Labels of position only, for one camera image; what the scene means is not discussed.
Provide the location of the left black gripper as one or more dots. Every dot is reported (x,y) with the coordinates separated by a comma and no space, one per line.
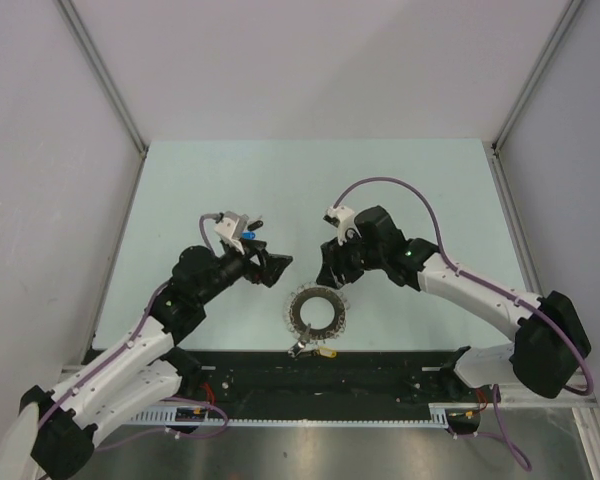
(269,267)

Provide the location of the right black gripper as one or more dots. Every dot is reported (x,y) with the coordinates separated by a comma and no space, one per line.
(334,255)

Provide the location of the metal disc with keyrings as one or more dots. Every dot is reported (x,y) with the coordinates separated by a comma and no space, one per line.
(315,313)

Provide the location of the yellow tag key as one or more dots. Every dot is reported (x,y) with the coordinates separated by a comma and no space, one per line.
(301,349)

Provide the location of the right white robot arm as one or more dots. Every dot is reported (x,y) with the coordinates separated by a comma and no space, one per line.
(546,339)

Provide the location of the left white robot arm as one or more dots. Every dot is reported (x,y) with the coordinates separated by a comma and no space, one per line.
(146,365)

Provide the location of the black tag key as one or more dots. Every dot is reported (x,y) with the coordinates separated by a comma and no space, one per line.
(256,224)

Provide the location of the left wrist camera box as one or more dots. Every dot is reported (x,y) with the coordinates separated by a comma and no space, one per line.
(230,229)

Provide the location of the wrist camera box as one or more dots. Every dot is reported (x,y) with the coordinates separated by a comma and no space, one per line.
(343,219)
(230,229)

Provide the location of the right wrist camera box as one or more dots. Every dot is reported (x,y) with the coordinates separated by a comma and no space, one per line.
(343,219)

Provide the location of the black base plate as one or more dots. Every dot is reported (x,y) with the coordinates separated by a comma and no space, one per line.
(356,386)

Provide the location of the white slotted cable duct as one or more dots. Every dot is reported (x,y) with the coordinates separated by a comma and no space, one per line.
(437,416)

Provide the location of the right aluminium frame post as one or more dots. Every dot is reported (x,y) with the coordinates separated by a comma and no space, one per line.
(557,37)

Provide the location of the aluminium frame post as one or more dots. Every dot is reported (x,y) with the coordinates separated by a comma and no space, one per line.
(557,37)
(90,51)

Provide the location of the aluminium front rail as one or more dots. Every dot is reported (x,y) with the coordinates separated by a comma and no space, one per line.
(512,394)

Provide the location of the left aluminium frame post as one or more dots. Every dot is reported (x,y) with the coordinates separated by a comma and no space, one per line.
(90,51)

